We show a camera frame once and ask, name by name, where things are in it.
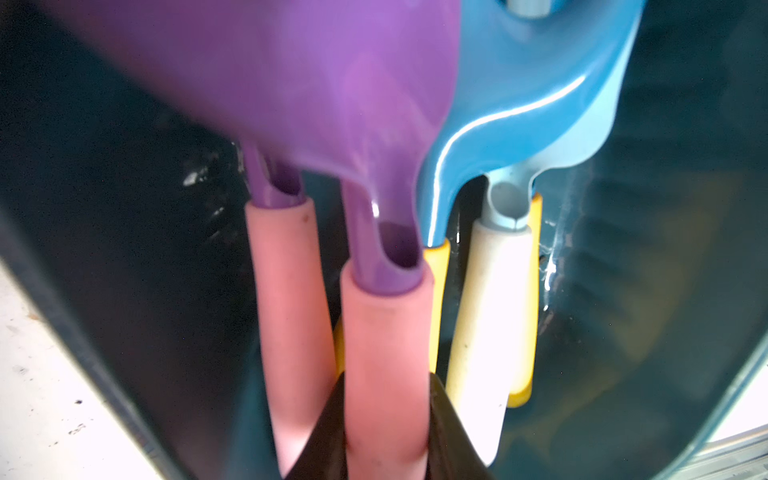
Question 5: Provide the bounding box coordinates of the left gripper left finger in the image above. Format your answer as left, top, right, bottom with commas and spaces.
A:
285, 373, 348, 480

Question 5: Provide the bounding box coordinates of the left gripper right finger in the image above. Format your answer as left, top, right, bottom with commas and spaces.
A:
427, 373, 493, 480

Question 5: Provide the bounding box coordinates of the light blue rake white handle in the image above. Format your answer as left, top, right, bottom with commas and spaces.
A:
443, 0, 646, 468

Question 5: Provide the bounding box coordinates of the purple rake pink handle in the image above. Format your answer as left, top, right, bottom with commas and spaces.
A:
239, 140, 338, 478
42, 1, 460, 479

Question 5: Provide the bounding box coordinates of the teal storage box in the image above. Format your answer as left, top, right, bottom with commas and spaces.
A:
1, 1, 767, 479

